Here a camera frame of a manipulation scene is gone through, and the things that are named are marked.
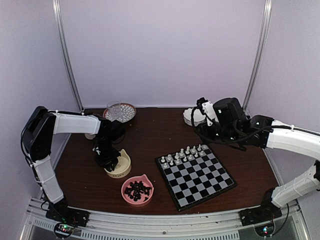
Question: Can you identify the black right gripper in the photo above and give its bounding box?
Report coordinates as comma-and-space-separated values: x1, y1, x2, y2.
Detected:
194, 121, 241, 146

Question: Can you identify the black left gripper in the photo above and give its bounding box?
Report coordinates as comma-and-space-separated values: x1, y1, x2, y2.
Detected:
93, 135, 121, 172

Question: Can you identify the white chess piece tall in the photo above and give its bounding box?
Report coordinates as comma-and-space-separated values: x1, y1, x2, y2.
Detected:
191, 146, 197, 154
185, 146, 190, 155

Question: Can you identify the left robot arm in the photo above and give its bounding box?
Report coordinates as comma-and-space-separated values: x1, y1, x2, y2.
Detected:
20, 106, 125, 222

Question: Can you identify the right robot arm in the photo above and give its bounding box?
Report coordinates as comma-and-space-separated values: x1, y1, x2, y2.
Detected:
191, 97, 320, 221

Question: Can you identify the black chess pieces pile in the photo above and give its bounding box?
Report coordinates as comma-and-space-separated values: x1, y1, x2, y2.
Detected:
124, 181, 152, 202

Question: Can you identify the cream bowl with spout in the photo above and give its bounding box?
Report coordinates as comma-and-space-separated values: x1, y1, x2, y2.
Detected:
104, 149, 132, 179

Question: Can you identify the white textured ceramic mug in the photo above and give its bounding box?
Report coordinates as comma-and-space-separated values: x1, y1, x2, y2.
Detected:
84, 133, 96, 140

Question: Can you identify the white scalloped bowl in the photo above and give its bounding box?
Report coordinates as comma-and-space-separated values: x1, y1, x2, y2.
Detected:
182, 108, 206, 127

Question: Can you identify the patterned saucer plate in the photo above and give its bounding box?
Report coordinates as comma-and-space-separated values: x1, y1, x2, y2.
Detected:
102, 103, 137, 123

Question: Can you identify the clear glass tumbler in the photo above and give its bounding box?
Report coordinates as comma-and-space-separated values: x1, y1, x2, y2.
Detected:
107, 100, 122, 121

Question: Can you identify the pink bowl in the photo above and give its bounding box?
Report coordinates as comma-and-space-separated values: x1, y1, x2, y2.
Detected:
121, 174, 154, 207

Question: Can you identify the black and white chessboard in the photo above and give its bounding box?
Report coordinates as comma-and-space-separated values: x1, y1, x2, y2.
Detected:
154, 145, 238, 212

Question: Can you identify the aluminium frame post right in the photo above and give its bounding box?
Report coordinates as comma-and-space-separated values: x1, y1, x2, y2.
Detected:
242, 0, 273, 114

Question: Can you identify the aluminium frame post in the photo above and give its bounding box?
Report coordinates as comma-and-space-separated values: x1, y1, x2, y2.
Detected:
52, 0, 84, 112
242, 0, 273, 114

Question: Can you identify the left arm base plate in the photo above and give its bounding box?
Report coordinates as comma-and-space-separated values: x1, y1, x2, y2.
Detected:
45, 205, 90, 227

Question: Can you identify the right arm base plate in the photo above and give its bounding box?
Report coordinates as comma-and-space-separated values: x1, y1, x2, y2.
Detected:
239, 204, 282, 226

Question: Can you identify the aluminium front rail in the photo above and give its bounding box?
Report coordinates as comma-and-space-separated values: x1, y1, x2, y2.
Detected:
17, 198, 311, 240

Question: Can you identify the aluminium frame post left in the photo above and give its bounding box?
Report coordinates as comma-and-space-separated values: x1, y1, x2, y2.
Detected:
52, 0, 84, 112

